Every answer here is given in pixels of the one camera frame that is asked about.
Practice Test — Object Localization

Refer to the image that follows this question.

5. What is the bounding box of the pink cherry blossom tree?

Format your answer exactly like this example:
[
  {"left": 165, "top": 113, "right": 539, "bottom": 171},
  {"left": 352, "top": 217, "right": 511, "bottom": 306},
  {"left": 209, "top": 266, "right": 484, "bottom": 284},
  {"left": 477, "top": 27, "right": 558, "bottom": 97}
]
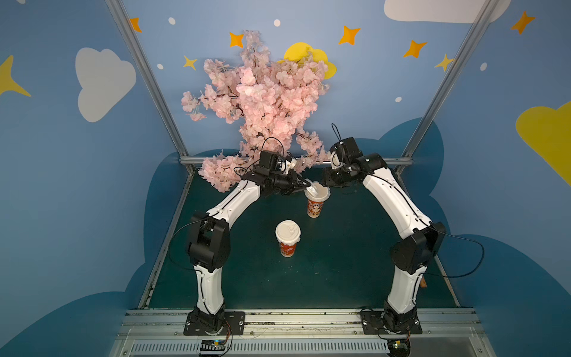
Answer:
[{"left": 181, "top": 31, "right": 336, "bottom": 192}]

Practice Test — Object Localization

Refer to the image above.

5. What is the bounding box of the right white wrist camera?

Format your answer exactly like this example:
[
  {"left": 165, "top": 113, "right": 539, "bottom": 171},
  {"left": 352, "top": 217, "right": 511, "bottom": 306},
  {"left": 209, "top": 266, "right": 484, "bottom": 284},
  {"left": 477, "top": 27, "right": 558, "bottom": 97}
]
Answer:
[{"left": 330, "top": 149, "right": 344, "bottom": 170}]

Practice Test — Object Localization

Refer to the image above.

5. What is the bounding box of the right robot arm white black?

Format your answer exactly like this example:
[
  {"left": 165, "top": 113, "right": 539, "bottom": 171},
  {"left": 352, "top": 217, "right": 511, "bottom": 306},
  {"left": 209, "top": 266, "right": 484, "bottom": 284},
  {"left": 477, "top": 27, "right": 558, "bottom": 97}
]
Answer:
[{"left": 324, "top": 137, "right": 448, "bottom": 335}]

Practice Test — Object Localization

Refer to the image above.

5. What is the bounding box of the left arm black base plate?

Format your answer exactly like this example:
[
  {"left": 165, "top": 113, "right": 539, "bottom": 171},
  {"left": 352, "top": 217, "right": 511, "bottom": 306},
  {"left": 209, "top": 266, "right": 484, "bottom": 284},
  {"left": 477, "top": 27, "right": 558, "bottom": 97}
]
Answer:
[{"left": 183, "top": 309, "right": 245, "bottom": 336}]

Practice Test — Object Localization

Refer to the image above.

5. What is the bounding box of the aluminium frame post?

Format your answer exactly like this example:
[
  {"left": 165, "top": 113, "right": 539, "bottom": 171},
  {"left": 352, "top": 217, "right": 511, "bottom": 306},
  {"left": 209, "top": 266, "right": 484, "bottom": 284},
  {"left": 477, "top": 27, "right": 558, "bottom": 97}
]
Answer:
[
  {"left": 401, "top": 0, "right": 501, "bottom": 159},
  {"left": 105, "top": 0, "right": 190, "bottom": 157}
]

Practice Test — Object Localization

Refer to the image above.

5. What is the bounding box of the right aluminium frame post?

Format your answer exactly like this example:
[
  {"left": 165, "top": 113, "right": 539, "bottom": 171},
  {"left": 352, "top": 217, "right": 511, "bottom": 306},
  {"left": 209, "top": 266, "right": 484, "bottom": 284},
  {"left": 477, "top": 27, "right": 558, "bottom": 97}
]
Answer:
[{"left": 401, "top": 0, "right": 501, "bottom": 159}]

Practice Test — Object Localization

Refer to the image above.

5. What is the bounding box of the red paper cup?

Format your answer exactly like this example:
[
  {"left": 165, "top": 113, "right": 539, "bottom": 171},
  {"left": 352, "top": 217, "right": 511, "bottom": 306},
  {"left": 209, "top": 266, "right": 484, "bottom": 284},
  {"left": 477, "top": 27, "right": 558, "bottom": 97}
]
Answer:
[
  {"left": 275, "top": 220, "right": 301, "bottom": 257},
  {"left": 307, "top": 199, "right": 324, "bottom": 219}
]

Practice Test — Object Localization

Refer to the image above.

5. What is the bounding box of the back aluminium frame bar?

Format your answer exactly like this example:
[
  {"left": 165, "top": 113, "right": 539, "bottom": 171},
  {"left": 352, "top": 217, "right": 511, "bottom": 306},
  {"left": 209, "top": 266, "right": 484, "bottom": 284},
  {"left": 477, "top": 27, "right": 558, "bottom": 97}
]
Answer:
[{"left": 179, "top": 156, "right": 413, "bottom": 167}]

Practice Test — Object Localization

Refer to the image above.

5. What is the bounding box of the small circuit board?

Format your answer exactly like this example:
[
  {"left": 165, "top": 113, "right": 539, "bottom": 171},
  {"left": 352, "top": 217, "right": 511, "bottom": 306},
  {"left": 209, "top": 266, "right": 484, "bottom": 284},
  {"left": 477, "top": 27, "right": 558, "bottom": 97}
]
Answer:
[
  {"left": 388, "top": 340, "right": 411, "bottom": 357},
  {"left": 199, "top": 339, "right": 227, "bottom": 355}
]

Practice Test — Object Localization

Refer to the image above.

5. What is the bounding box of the aluminium front rail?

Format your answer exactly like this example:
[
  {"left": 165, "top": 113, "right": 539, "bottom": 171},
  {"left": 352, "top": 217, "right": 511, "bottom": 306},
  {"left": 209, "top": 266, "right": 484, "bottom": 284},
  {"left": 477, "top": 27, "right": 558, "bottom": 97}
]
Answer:
[{"left": 110, "top": 308, "right": 495, "bottom": 356}]

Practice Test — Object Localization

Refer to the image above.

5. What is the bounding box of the white cup lid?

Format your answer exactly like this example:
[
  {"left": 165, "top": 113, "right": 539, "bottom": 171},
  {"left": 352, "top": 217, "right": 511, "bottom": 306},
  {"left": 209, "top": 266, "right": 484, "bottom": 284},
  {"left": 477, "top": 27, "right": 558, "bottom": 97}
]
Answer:
[
  {"left": 304, "top": 181, "right": 330, "bottom": 202},
  {"left": 275, "top": 220, "right": 301, "bottom": 245}
]

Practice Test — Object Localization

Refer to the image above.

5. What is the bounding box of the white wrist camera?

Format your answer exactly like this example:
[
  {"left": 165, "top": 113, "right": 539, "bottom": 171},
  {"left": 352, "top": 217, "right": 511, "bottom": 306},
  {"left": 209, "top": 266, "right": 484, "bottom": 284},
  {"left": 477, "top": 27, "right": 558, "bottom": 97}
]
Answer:
[
  {"left": 330, "top": 149, "right": 344, "bottom": 170},
  {"left": 278, "top": 156, "right": 297, "bottom": 175}
]

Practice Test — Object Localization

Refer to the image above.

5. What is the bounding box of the right small circuit board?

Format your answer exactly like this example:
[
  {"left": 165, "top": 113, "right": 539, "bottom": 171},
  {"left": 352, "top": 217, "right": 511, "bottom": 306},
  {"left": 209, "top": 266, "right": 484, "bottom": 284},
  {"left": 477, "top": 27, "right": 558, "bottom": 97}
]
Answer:
[{"left": 388, "top": 340, "right": 411, "bottom": 357}]

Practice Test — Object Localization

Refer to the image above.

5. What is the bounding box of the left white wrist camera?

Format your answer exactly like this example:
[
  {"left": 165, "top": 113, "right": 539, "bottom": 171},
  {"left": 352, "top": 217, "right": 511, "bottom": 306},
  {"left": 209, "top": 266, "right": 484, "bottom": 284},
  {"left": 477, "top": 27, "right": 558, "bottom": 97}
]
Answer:
[{"left": 278, "top": 156, "right": 297, "bottom": 175}]

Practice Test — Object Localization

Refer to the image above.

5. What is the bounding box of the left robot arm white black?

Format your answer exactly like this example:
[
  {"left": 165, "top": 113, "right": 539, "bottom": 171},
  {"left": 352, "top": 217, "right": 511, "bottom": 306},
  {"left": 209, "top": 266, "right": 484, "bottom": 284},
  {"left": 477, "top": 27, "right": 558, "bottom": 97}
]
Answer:
[{"left": 187, "top": 150, "right": 311, "bottom": 335}]

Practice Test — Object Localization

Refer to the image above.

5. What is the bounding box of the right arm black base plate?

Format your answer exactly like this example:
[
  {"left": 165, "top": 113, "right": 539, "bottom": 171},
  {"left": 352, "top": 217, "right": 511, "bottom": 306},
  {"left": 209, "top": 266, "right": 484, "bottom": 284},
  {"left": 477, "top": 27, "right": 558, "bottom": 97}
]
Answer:
[{"left": 359, "top": 308, "right": 422, "bottom": 335}]

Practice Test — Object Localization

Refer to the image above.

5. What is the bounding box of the left aluminium frame post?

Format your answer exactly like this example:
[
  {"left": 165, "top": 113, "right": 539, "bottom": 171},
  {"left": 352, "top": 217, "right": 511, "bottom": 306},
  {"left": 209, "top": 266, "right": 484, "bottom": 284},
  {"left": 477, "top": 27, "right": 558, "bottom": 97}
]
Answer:
[{"left": 105, "top": 0, "right": 190, "bottom": 157}]

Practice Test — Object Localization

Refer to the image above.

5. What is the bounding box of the left small circuit board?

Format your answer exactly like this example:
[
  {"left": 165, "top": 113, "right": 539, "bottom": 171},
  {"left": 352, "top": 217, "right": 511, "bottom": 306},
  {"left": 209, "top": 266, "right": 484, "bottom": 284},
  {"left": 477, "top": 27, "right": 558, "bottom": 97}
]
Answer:
[{"left": 199, "top": 339, "right": 227, "bottom": 355}]

